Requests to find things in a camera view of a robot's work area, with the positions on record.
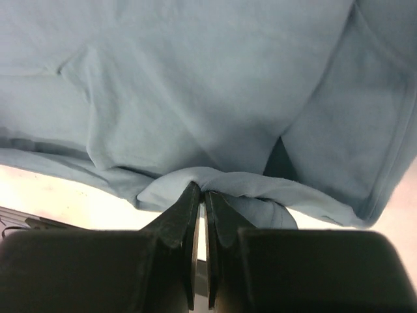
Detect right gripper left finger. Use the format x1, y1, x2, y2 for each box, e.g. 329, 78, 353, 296
1, 183, 200, 312

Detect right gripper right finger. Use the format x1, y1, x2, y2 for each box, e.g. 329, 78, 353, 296
205, 192, 416, 312

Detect grey-blue t-shirt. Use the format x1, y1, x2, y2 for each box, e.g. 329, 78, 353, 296
1, 1, 416, 228

